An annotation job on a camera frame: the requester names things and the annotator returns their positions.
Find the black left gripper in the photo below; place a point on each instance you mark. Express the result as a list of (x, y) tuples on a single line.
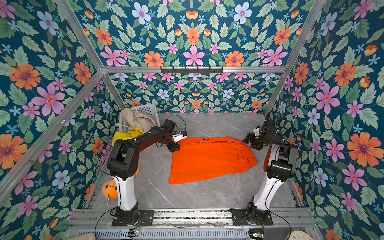
[(174, 147)]

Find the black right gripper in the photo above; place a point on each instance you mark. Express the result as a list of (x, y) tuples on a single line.
[(251, 137)]

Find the orange shorts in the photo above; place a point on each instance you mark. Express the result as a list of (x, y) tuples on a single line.
[(202, 159)]

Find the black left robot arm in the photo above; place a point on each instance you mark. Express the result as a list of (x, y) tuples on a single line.
[(123, 163)]

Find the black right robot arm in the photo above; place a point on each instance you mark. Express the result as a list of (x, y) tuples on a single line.
[(279, 166)]

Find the beige shorts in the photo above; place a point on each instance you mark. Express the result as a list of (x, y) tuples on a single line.
[(134, 119)]

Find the yellow shorts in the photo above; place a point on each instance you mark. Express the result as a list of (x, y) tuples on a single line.
[(133, 133)]

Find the white plastic laundry basket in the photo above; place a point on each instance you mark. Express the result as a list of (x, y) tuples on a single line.
[(149, 109)]

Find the orange fish plush toy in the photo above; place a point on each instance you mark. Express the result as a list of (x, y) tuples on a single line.
[(109, 190)]

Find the white round device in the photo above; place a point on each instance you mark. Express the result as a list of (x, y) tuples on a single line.
[(298, 235)]

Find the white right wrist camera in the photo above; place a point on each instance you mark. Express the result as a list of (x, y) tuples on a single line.
[(256, 131)]

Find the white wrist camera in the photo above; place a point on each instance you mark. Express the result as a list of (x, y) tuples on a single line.
[(256, 131), (182, 135)]

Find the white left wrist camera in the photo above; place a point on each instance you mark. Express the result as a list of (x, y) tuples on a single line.
[(182, 135)]

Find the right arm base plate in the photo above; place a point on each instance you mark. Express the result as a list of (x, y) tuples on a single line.
[(253, 217)]

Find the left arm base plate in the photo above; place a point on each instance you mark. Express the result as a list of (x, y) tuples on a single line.
[(133, 218)]

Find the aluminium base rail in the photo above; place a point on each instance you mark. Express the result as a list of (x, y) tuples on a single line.
[(193, 224)]

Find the black hook rail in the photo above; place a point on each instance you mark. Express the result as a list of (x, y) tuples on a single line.
[(192, 70)]

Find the aluminium frame post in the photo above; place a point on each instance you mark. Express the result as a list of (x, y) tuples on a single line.
[(78, 30)]

